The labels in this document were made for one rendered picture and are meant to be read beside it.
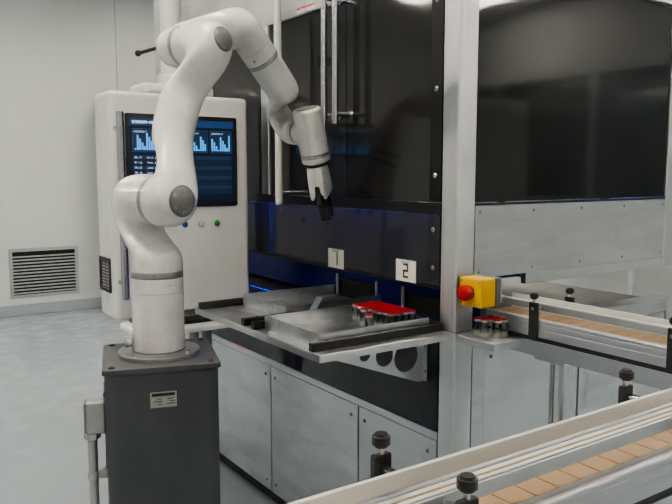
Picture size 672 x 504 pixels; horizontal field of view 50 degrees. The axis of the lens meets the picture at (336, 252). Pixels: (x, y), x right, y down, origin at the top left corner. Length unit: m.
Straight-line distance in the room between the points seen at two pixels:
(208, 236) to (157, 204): 0.94
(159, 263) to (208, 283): 0.91
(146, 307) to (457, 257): 0.76
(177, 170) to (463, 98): 0.71
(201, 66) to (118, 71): 5.56
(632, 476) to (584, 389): 1.35
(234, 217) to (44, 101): 4.63
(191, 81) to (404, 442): 1.13
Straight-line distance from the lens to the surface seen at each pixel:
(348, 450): 2.33
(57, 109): 7.07
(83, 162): 7.10
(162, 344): 1.70
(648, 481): 0.99
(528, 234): 2.01
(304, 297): 2.34
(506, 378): 2.03
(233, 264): 2.60
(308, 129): 2.02
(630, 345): 1.66
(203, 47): 1.71
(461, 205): 1.81
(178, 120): 1.71
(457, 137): 1.81
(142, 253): 1.68
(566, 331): 1.75
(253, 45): 1.89
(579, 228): 2.17
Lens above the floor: 1.29
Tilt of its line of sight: 6 degrees down
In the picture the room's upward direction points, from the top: straight up
